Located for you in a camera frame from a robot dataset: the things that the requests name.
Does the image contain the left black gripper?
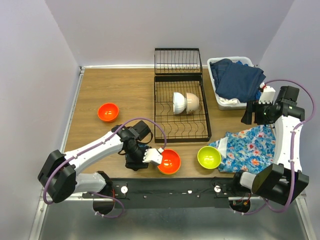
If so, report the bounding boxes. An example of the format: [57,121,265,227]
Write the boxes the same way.
[125,144,153,172]

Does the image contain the white bowl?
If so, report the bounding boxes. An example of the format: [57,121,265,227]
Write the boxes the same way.
[172,92,186,115]
[185,92,200,114]

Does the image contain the black wire dish rack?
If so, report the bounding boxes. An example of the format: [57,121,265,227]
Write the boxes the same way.
[154,47,212,143]

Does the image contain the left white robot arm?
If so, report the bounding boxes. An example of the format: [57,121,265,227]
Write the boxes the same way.
[37,120,152,205]

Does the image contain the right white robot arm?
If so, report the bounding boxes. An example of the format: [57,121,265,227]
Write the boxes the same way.
[230,84,309,207]

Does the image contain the white plastic laundry basket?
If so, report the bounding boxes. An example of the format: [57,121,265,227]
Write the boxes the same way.
[207,56,261,110]

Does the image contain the blue patterned bowl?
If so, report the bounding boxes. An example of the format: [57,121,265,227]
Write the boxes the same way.
[138,143,152,152]

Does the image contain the white cloth in basket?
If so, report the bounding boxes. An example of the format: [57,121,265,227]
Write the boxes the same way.
[218,97,241,105]

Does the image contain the dark blue jeans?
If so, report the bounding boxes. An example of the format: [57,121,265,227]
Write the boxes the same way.
[209,58,266,103]

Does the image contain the orange bowl far left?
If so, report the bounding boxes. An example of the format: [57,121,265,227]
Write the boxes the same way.
[97,102,120,123]

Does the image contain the orange bowl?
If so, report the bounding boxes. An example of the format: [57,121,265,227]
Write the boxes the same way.
[97,102,120,123]
[157,149,181,175]

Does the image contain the blue floral cloth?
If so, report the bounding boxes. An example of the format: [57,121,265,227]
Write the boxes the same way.
[208,125,276,174]

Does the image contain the orange bowl centre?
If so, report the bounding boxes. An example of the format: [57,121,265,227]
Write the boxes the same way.
[157,149,181,175]

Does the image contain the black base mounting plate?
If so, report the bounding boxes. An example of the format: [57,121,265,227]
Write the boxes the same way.
[84,177,258,210]

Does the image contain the lime green bowl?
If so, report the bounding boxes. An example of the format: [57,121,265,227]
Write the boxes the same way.
[197,146,222,170]

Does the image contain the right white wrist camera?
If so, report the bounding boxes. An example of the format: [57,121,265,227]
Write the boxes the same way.
[258,82,276,104]

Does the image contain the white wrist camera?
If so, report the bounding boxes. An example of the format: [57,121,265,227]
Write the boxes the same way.
[142,147,164,166]
[258,82,276,104]

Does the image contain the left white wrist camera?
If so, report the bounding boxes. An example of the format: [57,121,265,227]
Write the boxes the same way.
[142,147,164,166]

